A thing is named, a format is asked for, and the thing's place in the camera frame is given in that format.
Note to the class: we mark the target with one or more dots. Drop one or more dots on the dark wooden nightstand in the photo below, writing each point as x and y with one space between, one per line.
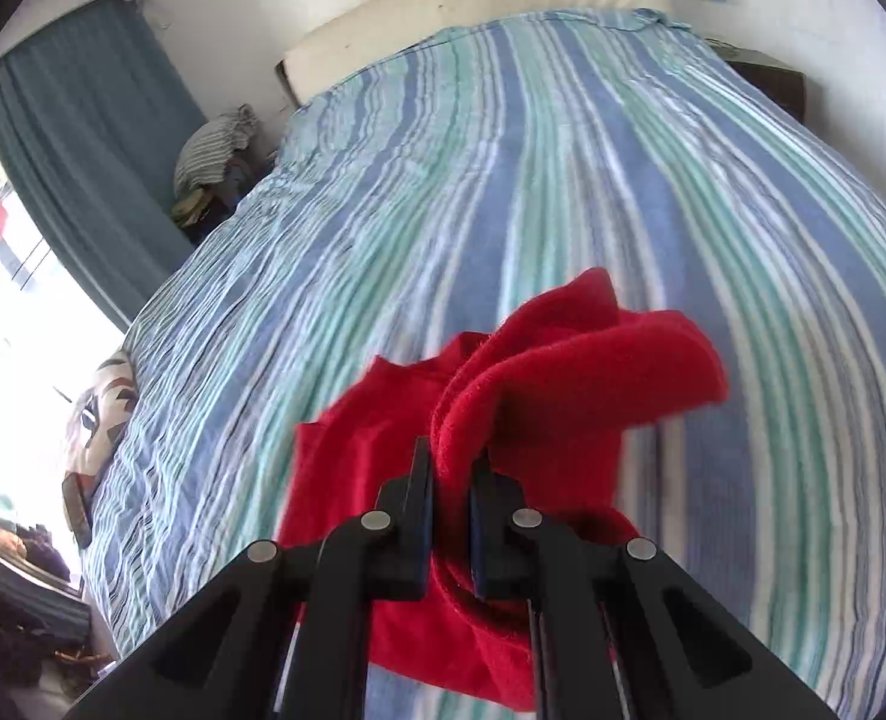
766 75

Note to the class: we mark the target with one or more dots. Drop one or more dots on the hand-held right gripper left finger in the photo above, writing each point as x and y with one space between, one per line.
413 540

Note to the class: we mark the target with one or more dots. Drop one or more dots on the patterned white cushion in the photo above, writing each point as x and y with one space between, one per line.
98 427

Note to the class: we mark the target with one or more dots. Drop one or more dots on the red sweater with white print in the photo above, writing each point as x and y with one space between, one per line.
578 375

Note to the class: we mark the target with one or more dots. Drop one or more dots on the teal curtain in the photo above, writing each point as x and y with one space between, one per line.
90 127

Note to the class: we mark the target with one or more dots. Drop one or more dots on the dark cluttered pile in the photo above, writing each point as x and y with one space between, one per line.
15 600

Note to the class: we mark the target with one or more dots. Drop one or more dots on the striped blue green bed blanket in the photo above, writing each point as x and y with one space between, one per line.
488 202

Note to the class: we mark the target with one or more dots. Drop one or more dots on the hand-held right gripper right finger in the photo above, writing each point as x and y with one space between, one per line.
492 540

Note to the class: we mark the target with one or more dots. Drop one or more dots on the pile of checked clothes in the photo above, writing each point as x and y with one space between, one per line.
207 157

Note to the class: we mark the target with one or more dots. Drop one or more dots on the cream padded headboard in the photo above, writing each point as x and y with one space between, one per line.
450 15

